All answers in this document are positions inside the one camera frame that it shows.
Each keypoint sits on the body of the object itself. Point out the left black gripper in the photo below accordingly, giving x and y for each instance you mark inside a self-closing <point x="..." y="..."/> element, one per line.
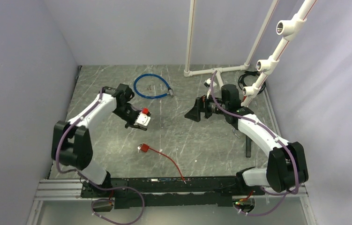
<point x="132" y="124"/>

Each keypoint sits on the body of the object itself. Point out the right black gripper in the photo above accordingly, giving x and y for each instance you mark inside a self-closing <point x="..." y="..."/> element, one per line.
<point x="201" y="105"/>

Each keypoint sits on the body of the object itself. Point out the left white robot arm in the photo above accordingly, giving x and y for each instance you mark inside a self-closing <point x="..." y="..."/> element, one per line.
<point x="72" y="149"/>

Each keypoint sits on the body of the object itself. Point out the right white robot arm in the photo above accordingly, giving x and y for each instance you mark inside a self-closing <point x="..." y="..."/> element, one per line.
<point x="286" y="165"/>

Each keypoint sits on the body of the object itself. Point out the dark grey rod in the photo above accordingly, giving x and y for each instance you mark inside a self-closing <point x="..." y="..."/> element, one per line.
<point x="248" y="147"/>

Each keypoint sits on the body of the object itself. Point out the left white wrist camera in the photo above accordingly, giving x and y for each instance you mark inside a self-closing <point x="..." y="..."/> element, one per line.
<point x="143" y="119"/>

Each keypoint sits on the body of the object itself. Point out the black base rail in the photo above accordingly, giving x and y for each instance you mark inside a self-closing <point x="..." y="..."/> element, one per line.
<point x="221" y="191"/>

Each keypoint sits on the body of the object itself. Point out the aluminium frame rail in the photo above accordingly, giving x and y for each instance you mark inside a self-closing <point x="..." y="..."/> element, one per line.
<point x="71" y="190"/>

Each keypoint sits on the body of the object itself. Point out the white PVC pipe frame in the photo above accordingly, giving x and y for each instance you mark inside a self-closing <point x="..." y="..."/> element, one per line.
<point x="233" y="35"/>

